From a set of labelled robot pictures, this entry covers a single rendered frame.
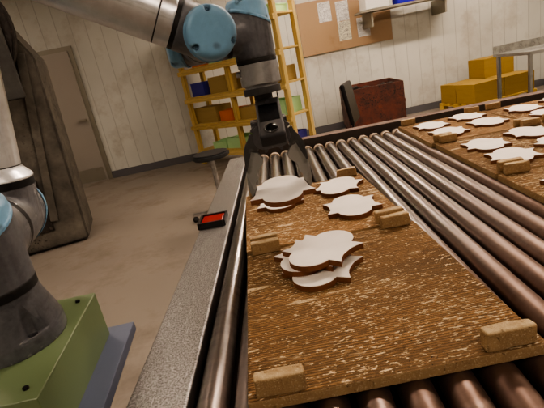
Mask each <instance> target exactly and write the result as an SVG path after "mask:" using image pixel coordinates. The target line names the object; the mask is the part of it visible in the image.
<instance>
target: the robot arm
mask: <svg viewBox="0 0 544 408"><path fill-rule="evenodd" d="M32 1H34V2H38V3H41V4H43V5H46V6H50V7H52V8H55V9H57V10H60V11H64V12H66V13H69V14H71V15H75V16H78V17H80V18H83V19H86V20H89V21H92V22H94V23H97V24H100V25H103V26H105V27H108V28H111V29H114V30H117V31H119V32H124V33H125V34H128V35H131V36H135V37H137V38H139V39H142V40H146V41H149V42H151V43H153V44H156V45H160V46H163V47H165V48H166V51H167V55H168V60H169V62H170V64H171V66H172V67H173V68H176V69H178V68H184V67H187V68H190V67H192V66H197V65H202V64H206V63H211V62H219V61H223V60H227V59H232V58H234V57H235V58H236V64H237V66H239V67H238V70H239V71H240V72H239V73H236V77H237V78H241V80H240V82H241V86H242V87H243V88H245V90H244V97H250V96H254V99H255V108H256V114H257V119H256V120H251V121H250V125H251V130H250V133H252V134H249V138H248V141H247V142H246V144H245V147H244V164H245V171H246V176H247V182H248V187H249V191H250V193H251V194H252V196H253V197H254V196H255V193H256V192H257V185H256V183H257V180H258V170H259V168H260V167H261V166H262V163H263V158H262V157H261V155H260V154H259V153H258V149H262V150H265V153H266V152H268V150H269V149H270V148H274V147H279V148H280V149H281V150H282V149H283V146H284V145H286V144H287V143H288V142H289V143H288V145H289V149H288V152H287V155H288V156H289V158H290V159H291V160H293V161H295V162H296V163H297V165H298V169H299V170H300V171H301V172H302V173H303V175H304V180H305V181H306V182H307V183H308V185H310V186H311V185H312V173H311V168H310V165H309V162H308V155H307V151H306V148H305V145H304V141H303V139H302V138H301V137H300V135H299V134H298V133H297V132H295V131H294V129H293V127H292V126H289V125H290V123H289V122H287V118H286V116H285V114H282V110H281V106H280V102H279V98H278V97H273V95H272V92H275V91H281V86H280V83H278V81H280V80H281V78H280V73H279V68H278V61H277V58H276V53H275V48H274V40H273V36H272V31H271V26H270V25H271V21H270V17H269V13H268V9H267V7H266V1H265V0H231V1H229V2H227V4H226V6H225V9H223V8H222V7H221V6H218V5H215V4H208V3H205V4H199V3H196V2H194V1H191V0H32ZM288 126H289V127H288ZM47 214H48V207H47V202H46V200H45V197H44V195H43V194H42V192H41V191H40V190H39V189H38V188H37V187H36V182H35V177H34V174H33V171H32V170H30V169H28V168H26V167H25V166H23V165H22V164H21V160H20V156H19V149H18V146H17V142H16V138H15V132H14V127H13V124H12V120H11V114H10V109H9V106H8V102H7V98H6V92H5V87H4V84H3V80H2V73H1V70H0V369H3V368H7V367H10V366H12V365H14V364H17V363H19V362H21V361H24V360H25V359H28V358H30V357H31V356H33V355H35V354H36V353H38V352H40V351H42V350H43V349H45V348H46V347H47V346H48V345H50V344H51V343H52V342H53V341H54V340H56V339H57V338H58V337H59V336H60V334H61V333H62V332H63V330H64V329H65V327H66V324H67V318H66V314H65V312H64V309H63V307H62V306H61V305H60V304H59V303H58V302H57V301H56V299H55V298H54V297H53V296H52V295H51V294H50V293H49V292H48V291H47V290H46V289H45V288H44V286H43V285H42V284H41V283H40V281H39V279H38V277H37V275H36V271H35V269H34V267H33V264H32V261H31V259H30V257H29V255H28V248H29V247H30V245H31V244H32V242H33V241H34V240H35V239H36V238H37V237H38V236H39V235H40V233H41V232H42V230H43V228H44V226H45V223H46V219H47Z"/></svg>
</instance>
